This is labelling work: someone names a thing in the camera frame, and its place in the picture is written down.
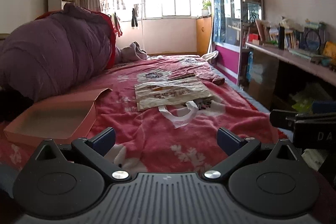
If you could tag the pink cardboard box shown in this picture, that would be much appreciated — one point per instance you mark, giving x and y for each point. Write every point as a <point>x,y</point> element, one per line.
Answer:
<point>61,118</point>

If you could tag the beige printed shopping bag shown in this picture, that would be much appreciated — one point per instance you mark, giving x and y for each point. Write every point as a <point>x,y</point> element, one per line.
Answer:
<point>177,99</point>

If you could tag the grey crumpled garment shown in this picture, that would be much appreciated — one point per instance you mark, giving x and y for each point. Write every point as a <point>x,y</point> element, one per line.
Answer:
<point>130,54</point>

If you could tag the purple duvet bundle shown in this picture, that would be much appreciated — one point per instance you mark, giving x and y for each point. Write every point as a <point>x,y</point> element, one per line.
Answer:
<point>49,55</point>

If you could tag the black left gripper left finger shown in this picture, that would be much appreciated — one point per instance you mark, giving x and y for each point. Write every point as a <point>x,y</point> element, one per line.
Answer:
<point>64,180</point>

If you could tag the round black desk fan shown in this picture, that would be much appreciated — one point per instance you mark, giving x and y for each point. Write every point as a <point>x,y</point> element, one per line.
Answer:
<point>313,40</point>

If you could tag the black cylinder bottle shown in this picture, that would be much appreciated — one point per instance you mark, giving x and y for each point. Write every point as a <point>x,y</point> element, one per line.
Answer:
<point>281,37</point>

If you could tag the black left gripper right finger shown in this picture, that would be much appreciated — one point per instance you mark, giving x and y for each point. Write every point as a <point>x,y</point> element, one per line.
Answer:
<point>264,180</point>

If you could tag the red floral blanket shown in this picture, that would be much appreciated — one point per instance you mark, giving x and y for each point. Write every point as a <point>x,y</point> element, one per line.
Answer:
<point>145,140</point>

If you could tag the glass display cabinet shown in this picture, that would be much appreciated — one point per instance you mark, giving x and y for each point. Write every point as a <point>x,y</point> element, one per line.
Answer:
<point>234,21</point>

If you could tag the potted green plant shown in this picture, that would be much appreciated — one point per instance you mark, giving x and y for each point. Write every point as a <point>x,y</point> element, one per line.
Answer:
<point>206,8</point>

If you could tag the orange wooden cabinet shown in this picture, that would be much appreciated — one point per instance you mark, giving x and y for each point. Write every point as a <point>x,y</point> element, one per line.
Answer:
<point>204,26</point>

